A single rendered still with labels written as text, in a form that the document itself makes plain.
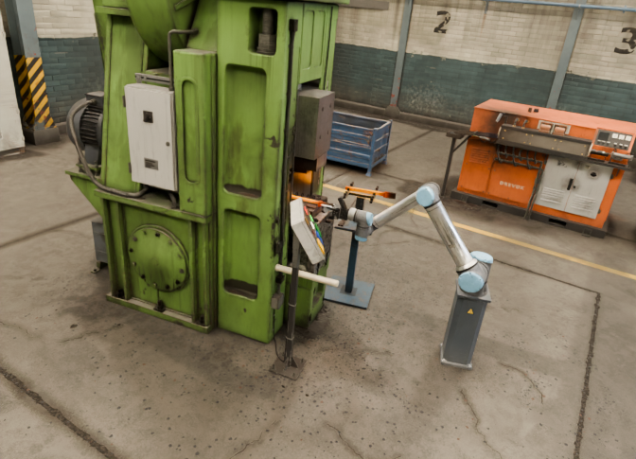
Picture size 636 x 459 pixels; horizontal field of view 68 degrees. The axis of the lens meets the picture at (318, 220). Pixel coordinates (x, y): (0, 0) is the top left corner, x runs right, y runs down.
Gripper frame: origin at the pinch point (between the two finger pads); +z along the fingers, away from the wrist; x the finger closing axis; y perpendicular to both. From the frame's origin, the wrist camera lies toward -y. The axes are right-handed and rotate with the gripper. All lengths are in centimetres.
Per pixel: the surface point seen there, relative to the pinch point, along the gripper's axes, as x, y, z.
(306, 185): 22.7, -1.3, 22.6
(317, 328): -11, 99, -13
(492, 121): 345, -16, -101
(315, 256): -70, 2, -22
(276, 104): -43, -73, 23
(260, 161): -38, -34, 33
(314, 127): -18, -58, 7
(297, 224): -75, -17, -10
